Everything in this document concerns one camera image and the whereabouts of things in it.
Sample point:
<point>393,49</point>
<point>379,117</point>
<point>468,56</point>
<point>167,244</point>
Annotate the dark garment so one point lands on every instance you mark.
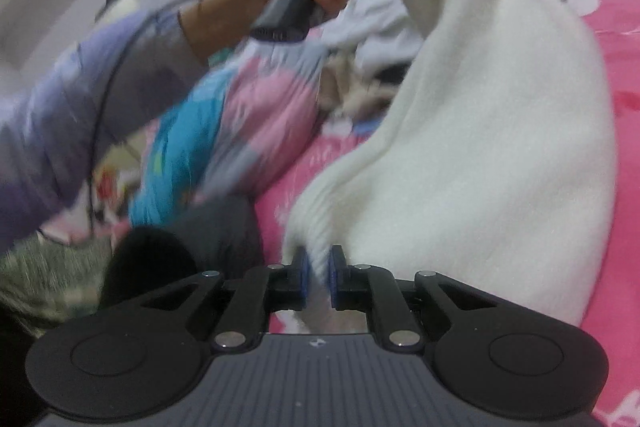
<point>200,237</point>

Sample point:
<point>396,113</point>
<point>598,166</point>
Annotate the grey patterned cloth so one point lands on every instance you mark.
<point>45,277</point>

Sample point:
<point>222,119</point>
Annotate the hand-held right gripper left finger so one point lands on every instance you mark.
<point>301,279</point>

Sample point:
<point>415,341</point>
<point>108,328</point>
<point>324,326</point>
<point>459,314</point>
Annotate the white fleece sweater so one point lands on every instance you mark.
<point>475,132</point>

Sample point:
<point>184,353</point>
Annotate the pile of pink white clothes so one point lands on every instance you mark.
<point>250,117</point>

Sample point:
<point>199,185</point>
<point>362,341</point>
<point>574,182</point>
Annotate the pink floral blanket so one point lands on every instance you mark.
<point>620,57</point>

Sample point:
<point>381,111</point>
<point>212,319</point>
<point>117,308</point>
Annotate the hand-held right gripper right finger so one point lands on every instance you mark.
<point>332,279</point>

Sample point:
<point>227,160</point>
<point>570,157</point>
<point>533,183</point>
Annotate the white thin garment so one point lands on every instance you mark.
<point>375,27</point>

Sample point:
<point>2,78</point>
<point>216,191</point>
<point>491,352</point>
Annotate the person's left forearm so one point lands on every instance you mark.
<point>65,117</point>

